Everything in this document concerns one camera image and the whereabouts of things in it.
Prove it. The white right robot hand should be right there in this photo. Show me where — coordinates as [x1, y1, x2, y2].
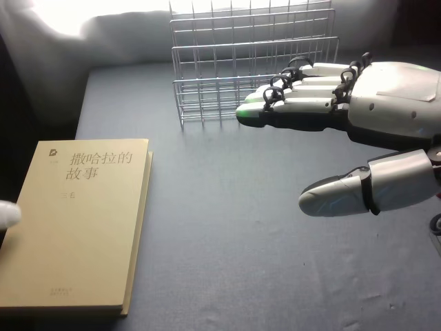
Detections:
[235, 51, 441, 219]

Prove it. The white backdrop cloth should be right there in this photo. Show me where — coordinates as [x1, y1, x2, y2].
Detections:
[0, 0, 441, 75]

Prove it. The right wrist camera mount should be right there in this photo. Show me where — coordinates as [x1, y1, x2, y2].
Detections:
[428, 210, 441, 249]

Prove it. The white wire file rack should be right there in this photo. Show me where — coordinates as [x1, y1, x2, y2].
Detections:
[168, 0, 341, 131]

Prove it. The grey table cloth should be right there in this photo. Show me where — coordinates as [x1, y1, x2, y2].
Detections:
[32, 44, 441, 331]

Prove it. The beige paperback book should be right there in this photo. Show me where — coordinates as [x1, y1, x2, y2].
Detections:
[0, 138, 154, 317]

